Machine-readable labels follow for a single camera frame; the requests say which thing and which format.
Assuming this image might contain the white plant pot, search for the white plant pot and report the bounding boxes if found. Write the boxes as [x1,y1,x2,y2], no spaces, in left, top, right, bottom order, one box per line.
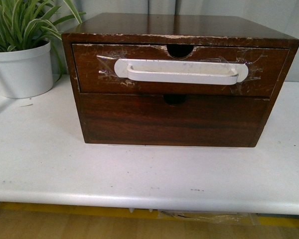
[0,40,53,99]

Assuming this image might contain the white drawer handle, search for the white drawer handle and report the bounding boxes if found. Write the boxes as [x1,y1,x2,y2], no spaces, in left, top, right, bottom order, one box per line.
[114,59,249,86]

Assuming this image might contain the dark wooden drawer cabinet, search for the dark wooden drawer cabinet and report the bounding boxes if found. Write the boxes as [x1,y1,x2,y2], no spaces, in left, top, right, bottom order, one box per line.
[62,13,299,146]

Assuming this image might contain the green striped plant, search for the green striped plant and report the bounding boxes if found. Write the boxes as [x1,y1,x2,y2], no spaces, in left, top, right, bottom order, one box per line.
[0,0,86,76]

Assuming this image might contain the wooden drawer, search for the wooden drawer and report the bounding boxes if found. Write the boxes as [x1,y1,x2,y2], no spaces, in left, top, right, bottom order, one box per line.
[78,94,269,147]
[72,43,289,97]

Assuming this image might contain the yellow floor tape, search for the yellow floor tape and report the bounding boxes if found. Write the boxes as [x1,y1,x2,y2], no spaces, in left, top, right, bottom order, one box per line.
[0,202,299,228]

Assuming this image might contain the clear plastic wrap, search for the clear plastic wrap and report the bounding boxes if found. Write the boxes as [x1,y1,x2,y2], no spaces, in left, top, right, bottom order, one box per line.
[158,210,260,226]

